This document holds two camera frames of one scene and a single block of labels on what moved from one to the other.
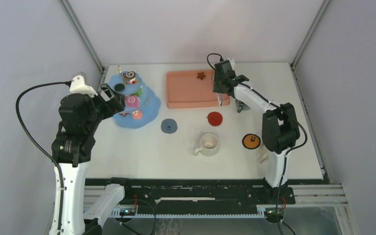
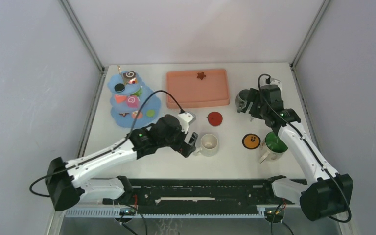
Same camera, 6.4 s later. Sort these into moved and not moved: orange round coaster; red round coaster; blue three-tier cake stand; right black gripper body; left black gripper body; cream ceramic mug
Moved: left black gripper body; right black gripper body
Not moved: blue three-tier cake stand; cream ceramic mug; red round coaster; orange round coaster
